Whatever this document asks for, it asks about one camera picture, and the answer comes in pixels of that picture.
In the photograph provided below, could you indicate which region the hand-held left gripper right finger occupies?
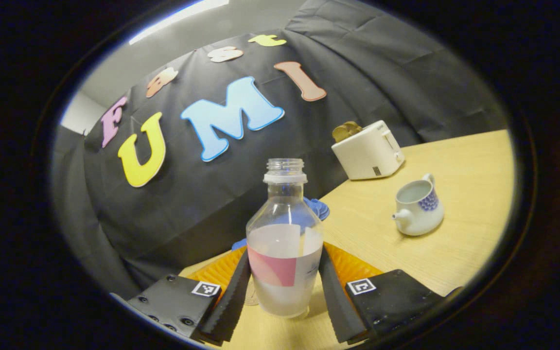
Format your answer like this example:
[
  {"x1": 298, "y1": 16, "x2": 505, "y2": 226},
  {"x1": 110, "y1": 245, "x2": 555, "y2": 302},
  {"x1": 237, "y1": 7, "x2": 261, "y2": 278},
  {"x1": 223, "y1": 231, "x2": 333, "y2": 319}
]
[{"x1": 319, "y1": 242, "x2": 463, "y2": 345}]

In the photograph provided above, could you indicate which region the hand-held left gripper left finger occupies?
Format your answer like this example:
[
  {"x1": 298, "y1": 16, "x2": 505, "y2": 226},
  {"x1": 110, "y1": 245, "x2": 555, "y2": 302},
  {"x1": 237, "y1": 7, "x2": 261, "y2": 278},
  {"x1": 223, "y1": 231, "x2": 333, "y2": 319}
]
[{"x1": 124, "y1": 245, "x2": 252, "y2": 347}]

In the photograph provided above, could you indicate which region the clear plastic water bottle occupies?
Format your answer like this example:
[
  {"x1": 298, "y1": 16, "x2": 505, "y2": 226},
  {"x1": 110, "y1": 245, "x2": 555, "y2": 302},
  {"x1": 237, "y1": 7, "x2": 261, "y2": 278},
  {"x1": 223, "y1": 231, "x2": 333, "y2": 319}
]
[{"x1": 246, "y1": 158, "x2": 324, "y2": 319}]

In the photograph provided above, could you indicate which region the blue folded towel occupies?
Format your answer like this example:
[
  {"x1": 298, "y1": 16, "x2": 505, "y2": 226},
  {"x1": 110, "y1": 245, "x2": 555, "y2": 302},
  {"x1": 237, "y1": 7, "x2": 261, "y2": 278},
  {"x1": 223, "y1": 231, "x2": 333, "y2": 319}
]
[{"x1": 231, "y1": 197, "x2": 331, "y2": 251}]

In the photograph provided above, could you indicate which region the white toaster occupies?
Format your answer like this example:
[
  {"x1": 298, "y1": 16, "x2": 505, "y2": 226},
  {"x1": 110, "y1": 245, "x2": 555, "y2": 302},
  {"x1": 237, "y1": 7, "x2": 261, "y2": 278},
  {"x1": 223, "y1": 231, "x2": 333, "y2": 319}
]
[{"x1": 331, "y1": 120, "x2": 405, "y2": 181}]

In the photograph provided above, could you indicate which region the white teacup with blue print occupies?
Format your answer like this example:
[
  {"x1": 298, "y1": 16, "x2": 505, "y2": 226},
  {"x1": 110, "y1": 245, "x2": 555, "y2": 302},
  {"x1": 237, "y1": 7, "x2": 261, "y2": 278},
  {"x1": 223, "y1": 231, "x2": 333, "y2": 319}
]
[{"x1": 391, "y1": 174, "x2": 445, "y2": 237}]

